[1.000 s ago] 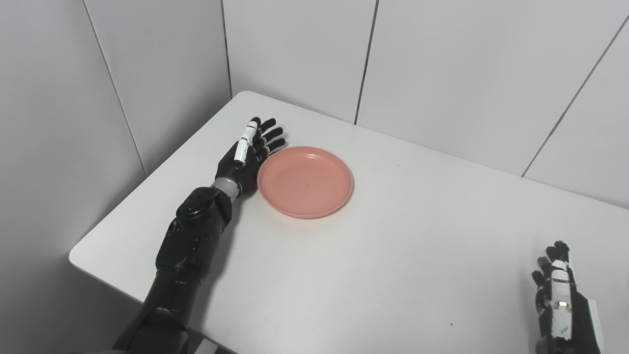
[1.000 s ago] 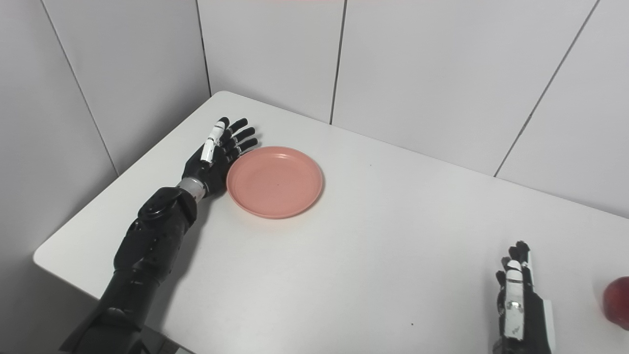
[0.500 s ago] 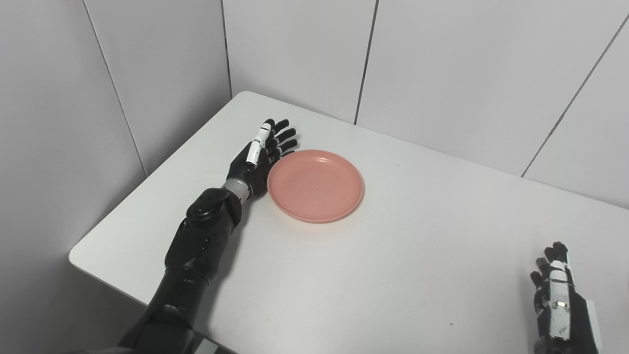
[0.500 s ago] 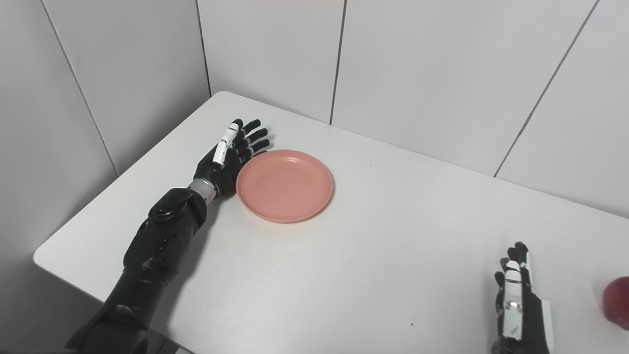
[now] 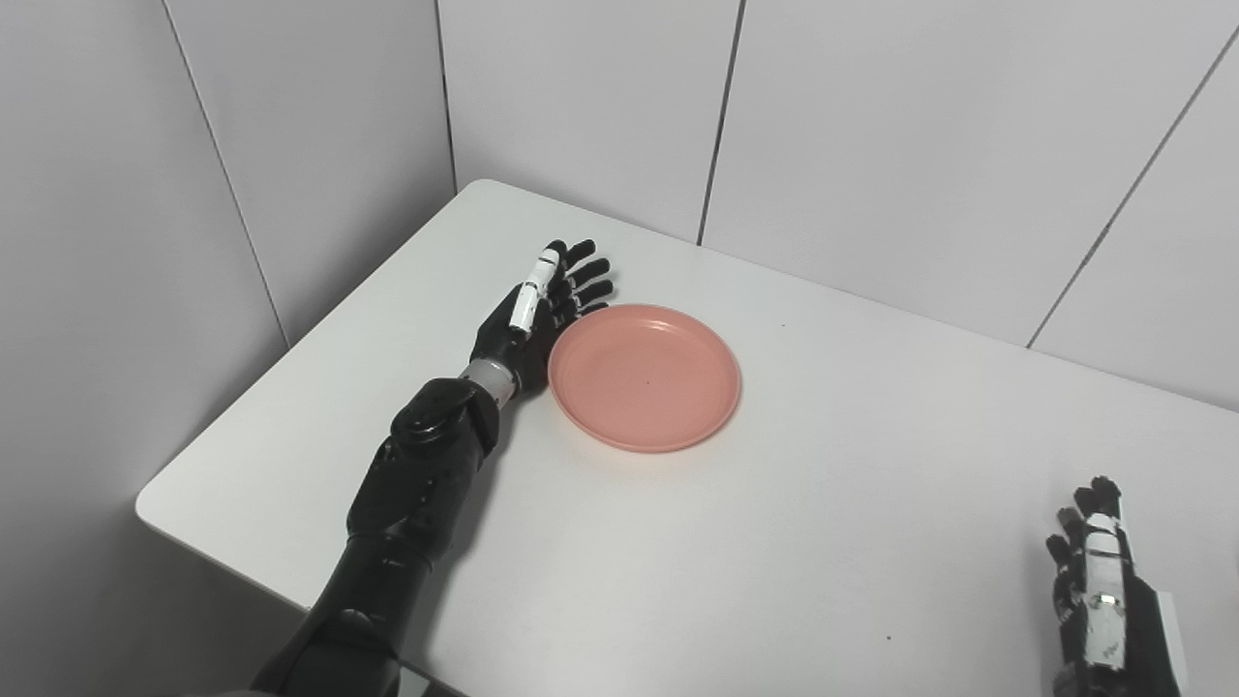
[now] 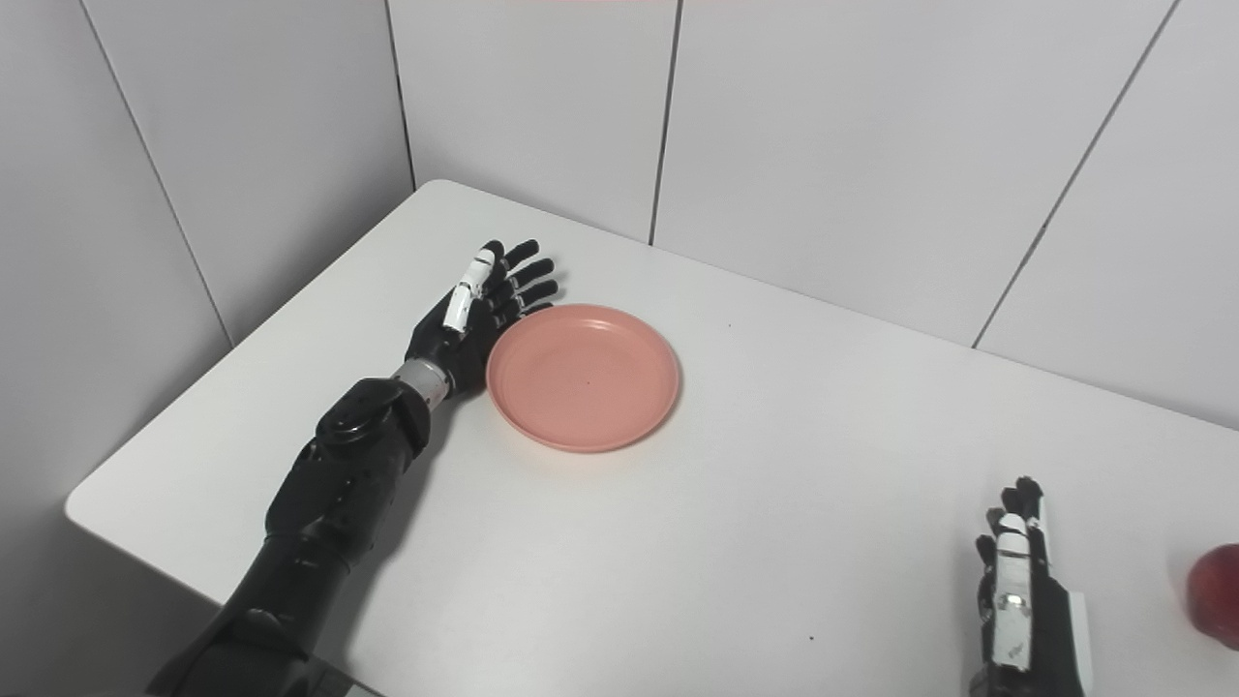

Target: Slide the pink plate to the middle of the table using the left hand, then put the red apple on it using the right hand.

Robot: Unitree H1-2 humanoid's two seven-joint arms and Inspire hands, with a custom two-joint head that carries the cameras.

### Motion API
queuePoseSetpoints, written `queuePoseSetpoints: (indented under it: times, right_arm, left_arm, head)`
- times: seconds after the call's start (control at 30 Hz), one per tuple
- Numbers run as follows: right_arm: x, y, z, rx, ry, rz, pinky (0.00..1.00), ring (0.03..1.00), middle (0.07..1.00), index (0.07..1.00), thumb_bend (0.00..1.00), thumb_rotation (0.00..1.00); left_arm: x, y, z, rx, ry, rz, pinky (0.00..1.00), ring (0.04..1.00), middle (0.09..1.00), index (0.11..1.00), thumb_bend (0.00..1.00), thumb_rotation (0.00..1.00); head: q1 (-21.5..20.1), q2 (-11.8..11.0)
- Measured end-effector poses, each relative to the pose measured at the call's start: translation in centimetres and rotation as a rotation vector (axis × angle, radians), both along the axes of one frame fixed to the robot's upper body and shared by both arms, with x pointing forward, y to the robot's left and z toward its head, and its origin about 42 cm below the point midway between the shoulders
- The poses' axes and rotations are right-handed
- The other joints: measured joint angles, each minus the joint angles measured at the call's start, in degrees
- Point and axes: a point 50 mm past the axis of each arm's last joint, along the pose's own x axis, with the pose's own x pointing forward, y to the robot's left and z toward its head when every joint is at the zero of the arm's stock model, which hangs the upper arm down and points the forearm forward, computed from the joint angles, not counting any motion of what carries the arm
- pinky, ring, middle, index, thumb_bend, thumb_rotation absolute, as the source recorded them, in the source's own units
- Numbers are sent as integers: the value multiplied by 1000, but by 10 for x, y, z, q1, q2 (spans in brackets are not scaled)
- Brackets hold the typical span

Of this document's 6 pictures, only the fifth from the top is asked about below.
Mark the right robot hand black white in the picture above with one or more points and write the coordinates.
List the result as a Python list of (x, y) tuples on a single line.
[(1108, 610)]

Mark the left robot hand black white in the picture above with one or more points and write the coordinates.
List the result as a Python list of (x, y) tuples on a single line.
[(537, 315)]

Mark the pink plate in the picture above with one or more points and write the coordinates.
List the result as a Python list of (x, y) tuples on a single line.
[(644, 378)]

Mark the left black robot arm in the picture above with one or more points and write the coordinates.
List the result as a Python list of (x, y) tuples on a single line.
[(397, 542)]

